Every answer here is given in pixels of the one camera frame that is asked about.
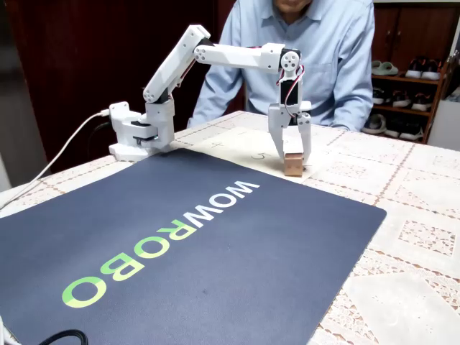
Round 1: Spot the small wooden die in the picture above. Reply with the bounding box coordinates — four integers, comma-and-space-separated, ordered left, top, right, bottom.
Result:
282, 152, 305, 178

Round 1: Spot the white robot arm with base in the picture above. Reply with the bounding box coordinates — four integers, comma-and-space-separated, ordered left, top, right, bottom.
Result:
109, 24, 305, 162

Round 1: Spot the person in light blue shirt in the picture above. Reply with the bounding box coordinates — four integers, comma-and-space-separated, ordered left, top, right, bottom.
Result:
188, 0, 375, 132

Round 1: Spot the grey shoe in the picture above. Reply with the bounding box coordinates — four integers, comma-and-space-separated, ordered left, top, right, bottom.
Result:
362, 114, 387, 135

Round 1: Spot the dark sneaker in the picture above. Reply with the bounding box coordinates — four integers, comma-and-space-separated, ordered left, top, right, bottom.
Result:
398, 121, 425, 142
411, 92, 433, 112
391, 89, 413, 109
372, 88, 393, 106

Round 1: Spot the white lace tablecloth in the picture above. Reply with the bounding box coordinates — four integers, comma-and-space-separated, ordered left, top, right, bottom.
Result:
0, 110, 460, 345

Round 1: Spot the black sneaker white sole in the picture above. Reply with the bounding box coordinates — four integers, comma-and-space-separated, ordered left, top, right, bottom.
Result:
405, 57, 425, 79
420, 59, 442, 81

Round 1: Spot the wooden shoe rack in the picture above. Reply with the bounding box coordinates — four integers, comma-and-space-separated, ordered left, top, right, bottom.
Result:
369, 57, 454, 144

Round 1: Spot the white box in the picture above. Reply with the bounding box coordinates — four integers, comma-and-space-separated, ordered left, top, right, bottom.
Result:
427, 98, 460, 152

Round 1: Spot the brown wooden cabinet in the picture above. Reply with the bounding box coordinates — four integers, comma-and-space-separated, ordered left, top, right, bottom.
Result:
372, 2, 460, 73

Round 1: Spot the dark blue WOWROBO mat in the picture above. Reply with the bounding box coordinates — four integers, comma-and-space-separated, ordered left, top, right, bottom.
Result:
0, 147, 387, 345

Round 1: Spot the white USB cable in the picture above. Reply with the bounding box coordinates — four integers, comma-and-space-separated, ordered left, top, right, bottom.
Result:
0, 110, 111, 211

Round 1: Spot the black power cable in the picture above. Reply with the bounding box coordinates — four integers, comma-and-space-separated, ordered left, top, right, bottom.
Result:
87, 121, 113, 147

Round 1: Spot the thin black camera cable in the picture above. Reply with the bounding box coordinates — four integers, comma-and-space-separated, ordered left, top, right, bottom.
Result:
37, 329, 89, 345

